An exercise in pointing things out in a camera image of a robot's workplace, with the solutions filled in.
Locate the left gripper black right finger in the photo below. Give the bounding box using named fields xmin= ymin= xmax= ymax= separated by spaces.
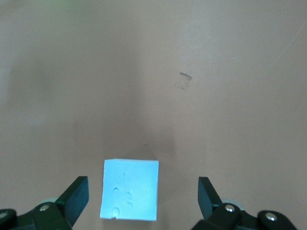
xmin=194 ymin=177 xmax=299 ymax=230

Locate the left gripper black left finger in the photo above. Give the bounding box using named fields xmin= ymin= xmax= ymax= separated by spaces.
xmin=0 ymin=176 xmax=90 ymax=230

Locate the blue foam block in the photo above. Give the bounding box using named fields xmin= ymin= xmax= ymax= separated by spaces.
xmin=99 ymin=158 xmax=160 ymax=221

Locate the brown table cover sheet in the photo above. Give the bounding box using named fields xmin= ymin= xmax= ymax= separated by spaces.
xmin=0 ymin=0 xmax=307 ymax=230

